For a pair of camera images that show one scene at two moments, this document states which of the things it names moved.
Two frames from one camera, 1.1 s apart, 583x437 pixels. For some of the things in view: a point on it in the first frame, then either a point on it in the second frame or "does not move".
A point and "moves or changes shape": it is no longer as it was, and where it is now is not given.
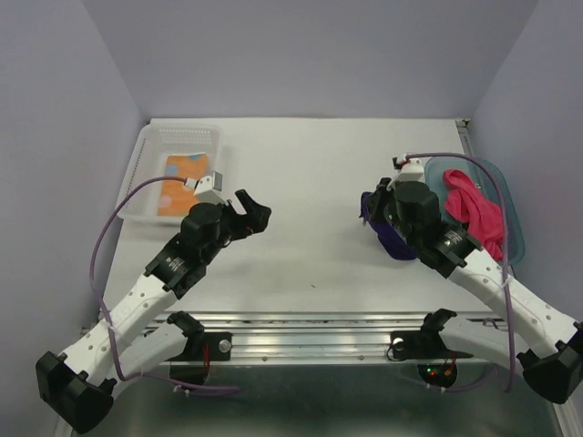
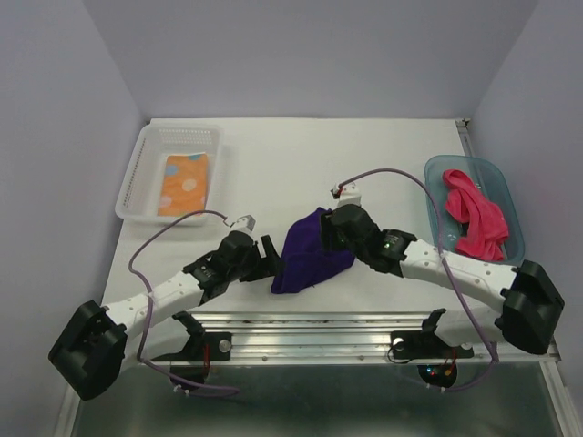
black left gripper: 260,214 to 262,267
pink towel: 466,202 does not move
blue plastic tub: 492,184 does not move
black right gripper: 380,194 to 327,226
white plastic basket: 172,147 does not move
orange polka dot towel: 174,198 does not move
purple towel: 389,238 moves or changes shape
